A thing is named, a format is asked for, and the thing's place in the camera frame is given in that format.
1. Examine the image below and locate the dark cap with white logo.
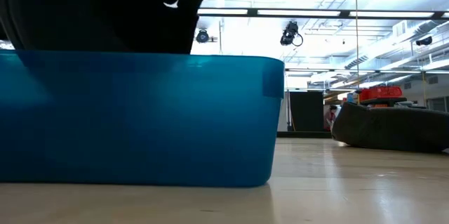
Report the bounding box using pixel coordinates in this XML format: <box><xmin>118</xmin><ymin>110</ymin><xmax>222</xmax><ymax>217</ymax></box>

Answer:
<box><xmin>0</xmin><ymin>0</ymin><xmax>217</xmax><ymax>55</ymax></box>

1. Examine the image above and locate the round black ceiling spotlight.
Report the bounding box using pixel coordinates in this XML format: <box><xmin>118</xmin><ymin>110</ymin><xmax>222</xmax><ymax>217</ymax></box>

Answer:
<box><xmin>195</xmin><ymin>28</ymin><xmax>210</xmax><ymax>44</ymax></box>

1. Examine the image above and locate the black upright panel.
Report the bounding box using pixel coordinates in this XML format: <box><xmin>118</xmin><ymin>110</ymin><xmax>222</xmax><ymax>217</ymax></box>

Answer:
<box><xmin>289</xmin><ymin>91</ymin><xmax>325</xmax><ymax>133</ymax></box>

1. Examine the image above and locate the blue plastic bin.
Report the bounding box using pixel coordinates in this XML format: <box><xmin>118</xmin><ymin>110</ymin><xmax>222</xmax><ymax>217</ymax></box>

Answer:
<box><xmin>0</xmin><ymin>50</ymin><xmax>286</xmax><ymax>188</ymax></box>

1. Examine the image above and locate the person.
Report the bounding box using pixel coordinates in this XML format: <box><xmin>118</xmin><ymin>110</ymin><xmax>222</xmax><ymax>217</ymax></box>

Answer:
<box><xmin>324</xmin><ymin>105</ymin><xmax>338</xmax><ymax>132</ymax></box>

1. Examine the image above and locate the thin black horizontal beam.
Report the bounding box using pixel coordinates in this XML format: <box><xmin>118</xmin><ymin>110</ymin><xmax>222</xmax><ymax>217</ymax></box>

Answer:
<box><xmin>284</xmin><ymin>67</ymin><xmax>449</xmax><ymax>76</ymax></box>

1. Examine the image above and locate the red storage crate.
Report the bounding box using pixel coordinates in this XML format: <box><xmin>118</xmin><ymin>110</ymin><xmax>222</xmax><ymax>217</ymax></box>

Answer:
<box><xmin>358</xmin><ymin>86</ymin><xmax>403</xmax><ymax>102</ymax></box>

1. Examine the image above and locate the black aluminium table frame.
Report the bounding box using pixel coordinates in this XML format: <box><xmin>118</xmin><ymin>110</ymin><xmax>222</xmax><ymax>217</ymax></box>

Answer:
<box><xmin>276</xmin><ymin>131</ymin><xmax>333</xmax><ymax>139</ymax></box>

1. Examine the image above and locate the black hanging camera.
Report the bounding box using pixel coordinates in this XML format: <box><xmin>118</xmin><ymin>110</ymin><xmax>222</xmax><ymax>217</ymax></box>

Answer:
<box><xmin>279</xmin><ymin>20</ymin><xmax>304</xmax><ymax>48</ymax></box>

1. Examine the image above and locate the thin hanging cord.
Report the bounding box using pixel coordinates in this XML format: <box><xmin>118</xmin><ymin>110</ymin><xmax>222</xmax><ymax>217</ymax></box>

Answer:
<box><xmin>354</xmin><ymin>0</ymin><xmax>360</xmax><ymax>105</ymax></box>

